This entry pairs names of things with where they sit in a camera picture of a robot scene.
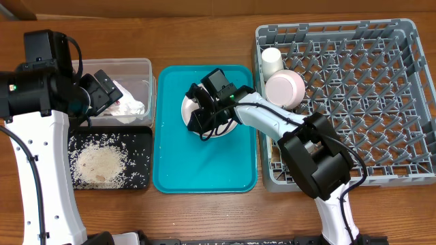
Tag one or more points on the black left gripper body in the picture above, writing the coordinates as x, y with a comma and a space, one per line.
101, 94

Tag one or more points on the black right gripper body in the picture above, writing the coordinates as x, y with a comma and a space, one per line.
214, 120

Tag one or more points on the pink plate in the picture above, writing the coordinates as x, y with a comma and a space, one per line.
189, 105

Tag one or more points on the white napkin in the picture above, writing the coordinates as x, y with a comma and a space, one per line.
129, 110

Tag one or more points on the white paper cup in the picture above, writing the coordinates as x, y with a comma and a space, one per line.
271, 62

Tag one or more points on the pile of rice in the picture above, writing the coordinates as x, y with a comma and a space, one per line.
102, 163

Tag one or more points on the pink small bowl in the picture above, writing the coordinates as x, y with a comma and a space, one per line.
286, 89

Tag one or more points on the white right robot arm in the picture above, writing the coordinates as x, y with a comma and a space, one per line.
319, 162

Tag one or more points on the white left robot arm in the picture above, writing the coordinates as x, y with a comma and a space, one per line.
42, 100

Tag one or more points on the grey dishwasher rack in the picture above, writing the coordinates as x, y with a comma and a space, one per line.
371, 80

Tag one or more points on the clear plastic bin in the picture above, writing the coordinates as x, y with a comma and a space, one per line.
136, 76

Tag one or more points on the black rectangular tray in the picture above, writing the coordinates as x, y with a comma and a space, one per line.
143, 136

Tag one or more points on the teal plastic tray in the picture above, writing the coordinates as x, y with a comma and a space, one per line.
182, 162

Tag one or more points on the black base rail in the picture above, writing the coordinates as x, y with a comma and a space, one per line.
138, 237

